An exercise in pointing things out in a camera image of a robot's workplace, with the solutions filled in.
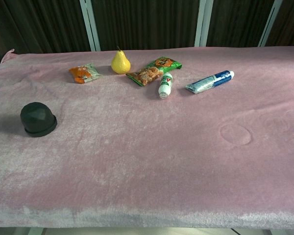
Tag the black round bowl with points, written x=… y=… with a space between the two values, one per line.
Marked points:
x=36 y=113

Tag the green snack packet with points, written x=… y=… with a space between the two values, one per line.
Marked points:
x=152 y=71

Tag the white frame post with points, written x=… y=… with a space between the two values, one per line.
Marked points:
x=90 y=24
x=203 y=22
x=269 y=23

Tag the blue white toothpaste tube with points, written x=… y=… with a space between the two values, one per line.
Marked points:
x=208 y=82

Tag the orange snack packet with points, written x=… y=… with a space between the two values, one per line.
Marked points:
x=84 y=73

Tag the pink plush blanket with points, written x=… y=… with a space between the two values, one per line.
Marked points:
x=147 y=147

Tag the yellow pear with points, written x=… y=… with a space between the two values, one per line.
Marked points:
x=120 y=64

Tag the small white green bottle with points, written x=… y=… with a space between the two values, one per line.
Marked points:
x=165 y=85

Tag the black round puck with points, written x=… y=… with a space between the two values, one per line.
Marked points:
x=42 y=133

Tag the dark brown curtain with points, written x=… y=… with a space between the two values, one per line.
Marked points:
x=147 y=22

